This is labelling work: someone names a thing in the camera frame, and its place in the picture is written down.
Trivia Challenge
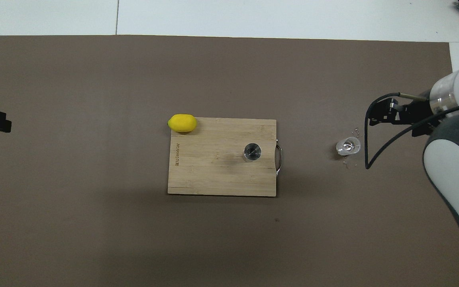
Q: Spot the wooden cutting board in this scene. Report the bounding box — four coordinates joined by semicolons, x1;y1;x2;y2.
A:
168;118;282;197

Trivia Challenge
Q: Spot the yellow lemon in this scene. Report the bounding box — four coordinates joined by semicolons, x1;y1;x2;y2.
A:
168;114;197;133

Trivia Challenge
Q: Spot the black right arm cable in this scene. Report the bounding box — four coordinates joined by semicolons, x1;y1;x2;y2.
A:
364;92;459;170

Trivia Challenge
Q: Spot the clear plastic cup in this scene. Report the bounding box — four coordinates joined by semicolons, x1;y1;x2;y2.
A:
336;137;361;156

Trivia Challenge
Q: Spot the brown table mat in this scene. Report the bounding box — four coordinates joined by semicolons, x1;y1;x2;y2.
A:
0;35;459;287

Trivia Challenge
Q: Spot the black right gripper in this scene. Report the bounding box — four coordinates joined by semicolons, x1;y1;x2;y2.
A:
369;99;439;138

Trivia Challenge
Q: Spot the metal jigger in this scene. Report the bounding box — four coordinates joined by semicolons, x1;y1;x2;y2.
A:
243;143;262;162

